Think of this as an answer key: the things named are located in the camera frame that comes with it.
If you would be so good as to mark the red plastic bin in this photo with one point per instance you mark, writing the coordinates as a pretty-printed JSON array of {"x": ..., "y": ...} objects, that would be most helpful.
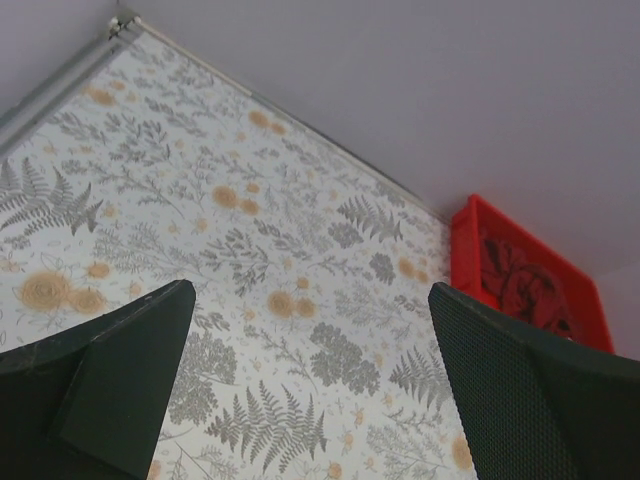
[{"x": 478, "y": 219}]

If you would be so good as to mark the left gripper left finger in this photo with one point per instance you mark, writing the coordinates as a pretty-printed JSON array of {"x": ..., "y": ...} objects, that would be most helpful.
[{"x": 89, "y": 402}]

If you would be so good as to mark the aluminium frame rail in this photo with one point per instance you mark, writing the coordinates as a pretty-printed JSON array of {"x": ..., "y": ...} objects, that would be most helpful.
[{"x": 23, "y": 119}]

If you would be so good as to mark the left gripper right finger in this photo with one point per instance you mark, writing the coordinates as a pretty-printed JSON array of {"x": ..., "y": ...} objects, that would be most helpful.
[{"x": 534, "y": 405}]

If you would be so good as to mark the floral patterned table mat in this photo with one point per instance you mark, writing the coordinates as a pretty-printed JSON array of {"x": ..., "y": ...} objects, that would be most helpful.
[{"x": 311, "y": 353}]

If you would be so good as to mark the dark red t shirt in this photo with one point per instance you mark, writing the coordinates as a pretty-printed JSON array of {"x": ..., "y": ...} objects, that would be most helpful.
[{"x": 524, "y": 290}]

